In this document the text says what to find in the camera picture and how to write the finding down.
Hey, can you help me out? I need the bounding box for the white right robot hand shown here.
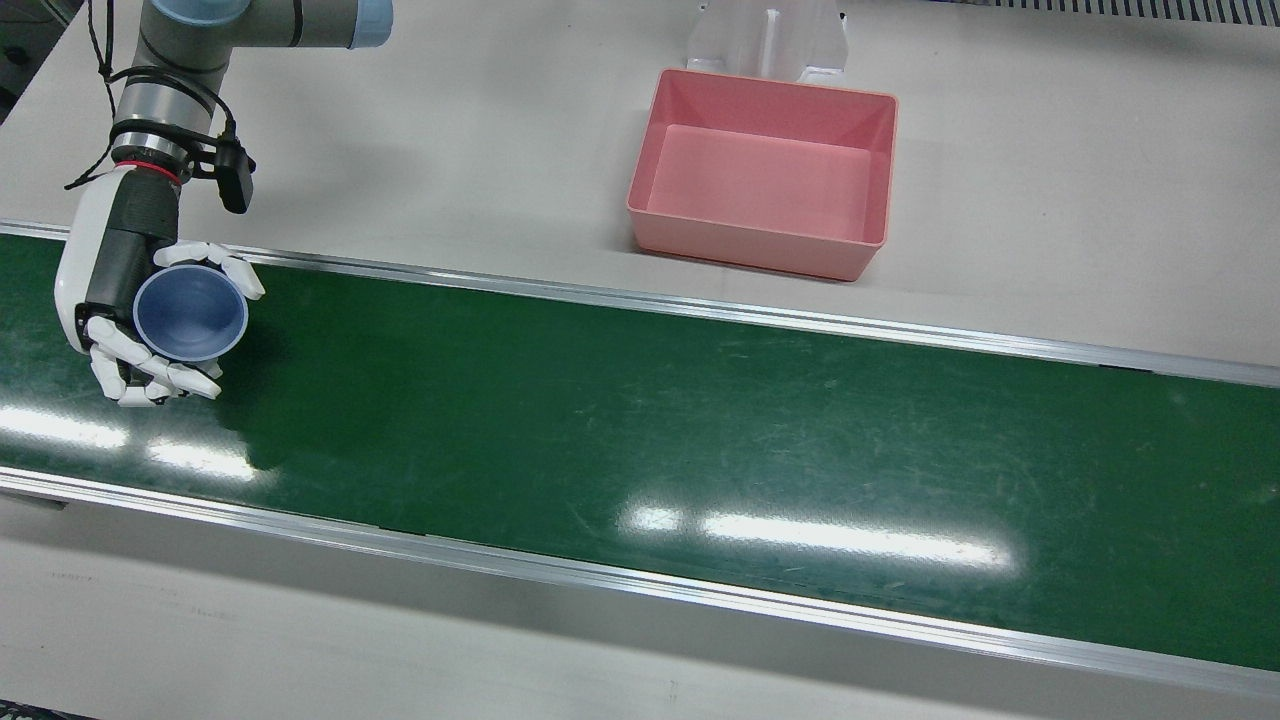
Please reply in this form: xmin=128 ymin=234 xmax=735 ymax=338
xmin=54 ymin=165 xmax=267 ymax=409

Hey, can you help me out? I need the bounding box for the blue plastic cup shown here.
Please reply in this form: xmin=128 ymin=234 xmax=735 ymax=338
xmin=133 ymin=264 xmax=249 ymax=363

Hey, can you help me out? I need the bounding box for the pink plastic box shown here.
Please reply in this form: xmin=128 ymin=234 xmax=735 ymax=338
xmin=627 ymin=68 xmax=899 ymax=283

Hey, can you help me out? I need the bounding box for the green conveyor belt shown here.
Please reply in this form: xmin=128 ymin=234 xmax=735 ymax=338
xmin=0 ymin=220 xmax=1280 ymax=701

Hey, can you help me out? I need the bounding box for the grey ribbed metal platform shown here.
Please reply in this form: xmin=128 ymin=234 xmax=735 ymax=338
xmin=950 ymin=0 xmax=1280 ymax=27

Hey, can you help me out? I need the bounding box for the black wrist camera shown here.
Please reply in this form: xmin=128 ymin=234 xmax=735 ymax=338
xmin=185 ymin=135 xmax=257 ymax=215

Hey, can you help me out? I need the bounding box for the black cable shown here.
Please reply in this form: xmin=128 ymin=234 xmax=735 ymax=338
xmin=64 ymin=0 xmax=237 ymax=192

